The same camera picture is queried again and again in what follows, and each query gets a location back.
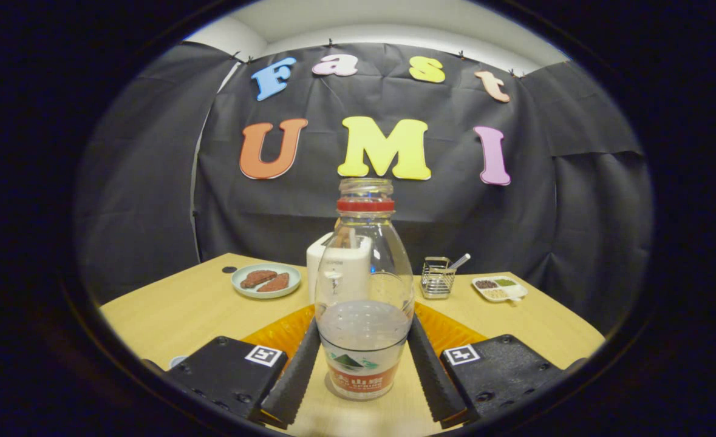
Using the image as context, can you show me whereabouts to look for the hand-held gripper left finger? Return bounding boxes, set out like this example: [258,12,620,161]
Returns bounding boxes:
[141,303,322,429]

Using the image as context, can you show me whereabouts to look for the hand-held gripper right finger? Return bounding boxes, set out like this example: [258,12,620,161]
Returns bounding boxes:
[407,302,588,425]

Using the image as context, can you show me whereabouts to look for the wooden table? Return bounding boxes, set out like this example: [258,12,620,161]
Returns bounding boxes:
[100,253,606,437]

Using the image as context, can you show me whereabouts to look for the clear plastic juice bottle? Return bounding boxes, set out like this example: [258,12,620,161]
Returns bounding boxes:
[314,177,415,401]

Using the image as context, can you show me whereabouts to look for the metal wire basket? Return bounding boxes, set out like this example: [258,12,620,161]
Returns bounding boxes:
[420,257,457,300]

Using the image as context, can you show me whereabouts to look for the pale green plate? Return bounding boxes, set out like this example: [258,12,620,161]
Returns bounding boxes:
[231,263,302,299]

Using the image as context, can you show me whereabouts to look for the brown food piece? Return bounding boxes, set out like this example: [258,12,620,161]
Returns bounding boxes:
[240,269,278,289]
[257,273,290,293]

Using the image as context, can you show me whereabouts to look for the white divided dish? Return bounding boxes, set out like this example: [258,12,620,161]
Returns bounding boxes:
[471,276,528,303]

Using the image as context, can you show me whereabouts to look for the white toaster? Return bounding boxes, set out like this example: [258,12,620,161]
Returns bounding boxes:
[306,232,372,304]

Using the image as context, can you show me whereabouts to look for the black backdrop cloth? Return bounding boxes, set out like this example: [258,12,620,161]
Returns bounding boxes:
[73,41,655,334]

